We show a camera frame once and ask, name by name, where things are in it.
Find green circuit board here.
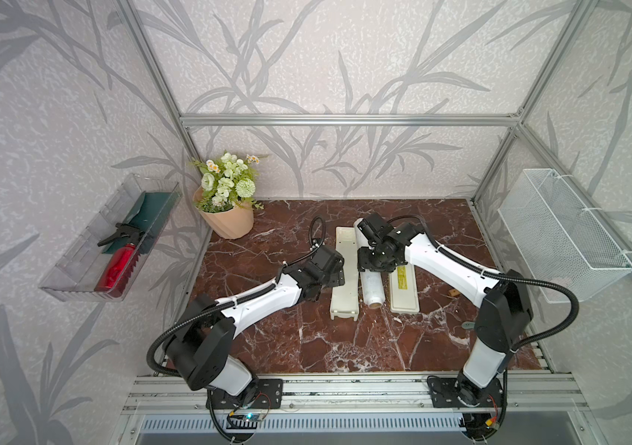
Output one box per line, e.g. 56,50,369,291
226,412,268,430

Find clear plastic wall tray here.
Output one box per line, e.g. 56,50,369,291
39,174,182,302

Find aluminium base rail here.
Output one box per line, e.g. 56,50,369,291
121,371,590,415

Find red spray bottle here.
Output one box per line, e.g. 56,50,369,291
95,222,145,299

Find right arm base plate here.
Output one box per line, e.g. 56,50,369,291
425,375,505,409

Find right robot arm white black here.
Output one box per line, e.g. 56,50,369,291
355,214,580,393

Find clear plastic wrap roll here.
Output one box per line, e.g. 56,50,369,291
353,218,386,309

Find potted white flower plant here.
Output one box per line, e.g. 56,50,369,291
191,151,263,240

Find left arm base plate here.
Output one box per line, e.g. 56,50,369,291
208,378,284,410

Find green cloth in tray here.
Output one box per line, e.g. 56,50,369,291
99,192,178,255

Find pink object in basket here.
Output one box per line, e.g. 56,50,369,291
543,276,571,301

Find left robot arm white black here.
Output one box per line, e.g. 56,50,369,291
147,245,345,397

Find cream plastic wrap dispenser base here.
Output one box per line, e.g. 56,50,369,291
330,227,360,321

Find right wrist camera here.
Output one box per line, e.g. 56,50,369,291
357,213,393,247

